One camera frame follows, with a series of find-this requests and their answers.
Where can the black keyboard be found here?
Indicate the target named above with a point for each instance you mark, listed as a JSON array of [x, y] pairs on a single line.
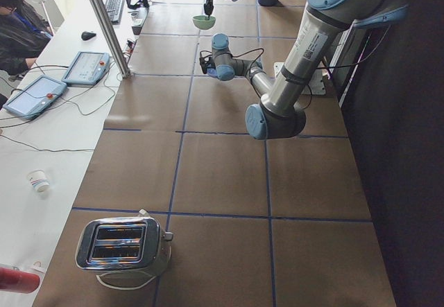
[[114, 10]]

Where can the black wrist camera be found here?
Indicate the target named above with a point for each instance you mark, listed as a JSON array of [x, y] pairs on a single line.
[[205, 61]]

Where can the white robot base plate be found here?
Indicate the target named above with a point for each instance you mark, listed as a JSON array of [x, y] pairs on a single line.
[[316, 85]]

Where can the chrome two-slot toaster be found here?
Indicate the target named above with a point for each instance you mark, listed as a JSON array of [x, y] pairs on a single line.
[[124, 247]]

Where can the seated person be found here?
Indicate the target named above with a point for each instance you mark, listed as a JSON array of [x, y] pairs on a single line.
[[24, 36]]

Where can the teach pendant far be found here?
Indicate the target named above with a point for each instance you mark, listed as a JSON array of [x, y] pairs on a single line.
[[87, 69]]

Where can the aluminium frame post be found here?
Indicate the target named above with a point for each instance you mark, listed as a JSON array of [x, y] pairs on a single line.
[[110, 37]]

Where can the red cylinder bottle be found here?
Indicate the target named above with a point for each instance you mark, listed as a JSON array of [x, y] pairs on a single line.
[[13, 280]]

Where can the blue bowl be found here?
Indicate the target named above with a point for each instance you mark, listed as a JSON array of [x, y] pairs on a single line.
[[212, 73]]

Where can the paper cup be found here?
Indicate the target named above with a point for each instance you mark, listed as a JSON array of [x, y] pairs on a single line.
[[38, 180]]

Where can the black computer mouse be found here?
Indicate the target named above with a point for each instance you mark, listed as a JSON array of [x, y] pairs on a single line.
[[87, 35]]

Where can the teach pendant near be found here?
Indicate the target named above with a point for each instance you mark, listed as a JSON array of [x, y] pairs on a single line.
[[36, 98]]

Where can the green bowl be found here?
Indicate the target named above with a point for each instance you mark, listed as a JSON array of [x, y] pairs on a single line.
[[204, 22]]

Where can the teach pendant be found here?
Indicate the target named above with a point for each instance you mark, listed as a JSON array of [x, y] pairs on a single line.
[[87, 69], [36, 98]]

